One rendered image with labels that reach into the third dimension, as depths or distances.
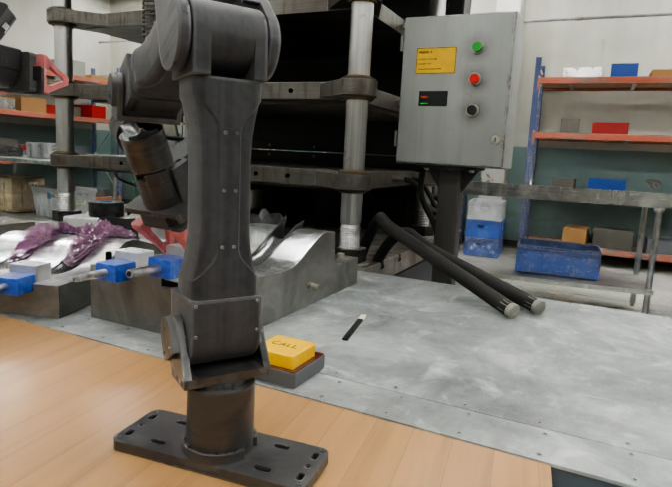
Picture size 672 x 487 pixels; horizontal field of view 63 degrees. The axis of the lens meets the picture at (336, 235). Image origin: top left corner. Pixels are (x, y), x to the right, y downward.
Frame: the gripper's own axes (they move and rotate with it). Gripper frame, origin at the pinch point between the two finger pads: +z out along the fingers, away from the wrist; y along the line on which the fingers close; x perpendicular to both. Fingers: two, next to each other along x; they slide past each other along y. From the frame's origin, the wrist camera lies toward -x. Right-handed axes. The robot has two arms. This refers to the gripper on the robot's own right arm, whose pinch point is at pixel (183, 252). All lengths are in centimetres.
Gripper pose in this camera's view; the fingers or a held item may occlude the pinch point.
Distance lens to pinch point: 85.1
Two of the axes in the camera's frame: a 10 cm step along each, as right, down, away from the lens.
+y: -9.0, -1.4, 4.2
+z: 1.3, 8.3, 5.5
